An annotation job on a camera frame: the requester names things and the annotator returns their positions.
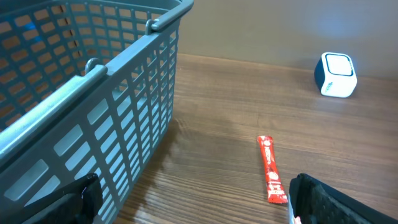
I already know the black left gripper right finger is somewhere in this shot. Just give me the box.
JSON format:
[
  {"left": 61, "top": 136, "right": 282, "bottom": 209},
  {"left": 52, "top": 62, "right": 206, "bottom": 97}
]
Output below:
[{"left": 288, "top": 173, "right": 397, "bottom": 224}]

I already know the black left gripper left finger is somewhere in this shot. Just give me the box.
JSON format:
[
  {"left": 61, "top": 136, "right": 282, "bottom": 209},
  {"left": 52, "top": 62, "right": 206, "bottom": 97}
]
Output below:
[{"left": 18, "top": 173, "right": 103, "bottom": 223}]

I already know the grey plastic shopping basket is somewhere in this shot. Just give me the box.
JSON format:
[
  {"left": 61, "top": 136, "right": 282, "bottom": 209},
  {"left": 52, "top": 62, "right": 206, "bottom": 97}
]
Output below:
[{"left": 1, "top": 0, "right": 193, "bottom": 223}]

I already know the red snack bar wrapper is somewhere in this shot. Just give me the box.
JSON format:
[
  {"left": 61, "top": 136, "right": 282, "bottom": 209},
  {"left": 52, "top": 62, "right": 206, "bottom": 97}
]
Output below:
[{"left": 257, "top": 136, "right": 288, "bottom": 204}]

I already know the white barcode scanner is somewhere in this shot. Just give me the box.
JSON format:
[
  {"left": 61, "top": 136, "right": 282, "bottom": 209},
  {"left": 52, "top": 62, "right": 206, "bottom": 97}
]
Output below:
[{"left": 314, "top": 52, "right": 358, "bottom": 98}]

